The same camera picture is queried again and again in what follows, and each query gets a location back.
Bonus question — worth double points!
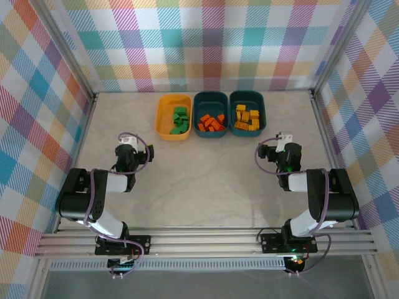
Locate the green left controller board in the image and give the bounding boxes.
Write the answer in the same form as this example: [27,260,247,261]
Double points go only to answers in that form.
[107,255,140,273]

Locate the yellow plastic container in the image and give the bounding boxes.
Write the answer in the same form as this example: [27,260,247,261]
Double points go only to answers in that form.
[155,94,193,143]

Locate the aluminium mounting rail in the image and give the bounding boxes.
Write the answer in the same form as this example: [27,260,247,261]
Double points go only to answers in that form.
[33,227,380,259]

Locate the grey slotted cable duct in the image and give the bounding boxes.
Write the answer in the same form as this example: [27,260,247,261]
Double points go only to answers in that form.
[49,260,287,272]

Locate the teal plastic container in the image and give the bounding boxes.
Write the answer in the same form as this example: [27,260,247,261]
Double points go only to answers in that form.
[193,91,230,138]
[229,90,267,138]

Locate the aluminium side rail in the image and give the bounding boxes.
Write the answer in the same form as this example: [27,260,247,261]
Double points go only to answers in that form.
[308,88,359,231]
[54,93,99,233]

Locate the plaid cloth panel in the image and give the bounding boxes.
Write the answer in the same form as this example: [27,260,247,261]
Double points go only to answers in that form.
[0,0,94,299]
[46,0,359,93]
[314,0,399,299]

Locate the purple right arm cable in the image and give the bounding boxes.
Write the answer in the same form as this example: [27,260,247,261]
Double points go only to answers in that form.
[254,139,332,277]

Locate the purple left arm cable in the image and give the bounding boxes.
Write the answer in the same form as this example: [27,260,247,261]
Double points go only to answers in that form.
[83,133,151,228]

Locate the aluminium frame post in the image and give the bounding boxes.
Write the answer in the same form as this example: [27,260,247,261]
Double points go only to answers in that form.
[310,0,373,97]
[37,0,98,103]

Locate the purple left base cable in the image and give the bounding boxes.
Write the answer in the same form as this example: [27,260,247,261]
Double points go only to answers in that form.
[102,236,147,278]

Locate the aluminium frame leg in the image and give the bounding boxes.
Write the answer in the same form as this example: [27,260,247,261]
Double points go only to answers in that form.
[363,255,386,299]
[29,267,52,299]

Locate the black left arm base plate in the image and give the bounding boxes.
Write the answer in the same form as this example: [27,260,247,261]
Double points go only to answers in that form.
[95,235,152,256]

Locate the orange right controller board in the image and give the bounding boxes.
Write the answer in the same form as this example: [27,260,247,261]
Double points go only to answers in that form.
[285,255,308,269]

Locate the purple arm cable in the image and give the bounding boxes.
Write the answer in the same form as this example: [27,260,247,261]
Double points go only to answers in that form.
[83,133,151,228]
[254,139,332,277]

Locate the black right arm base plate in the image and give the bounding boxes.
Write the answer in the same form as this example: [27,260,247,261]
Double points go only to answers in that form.
[261,232,318,254]

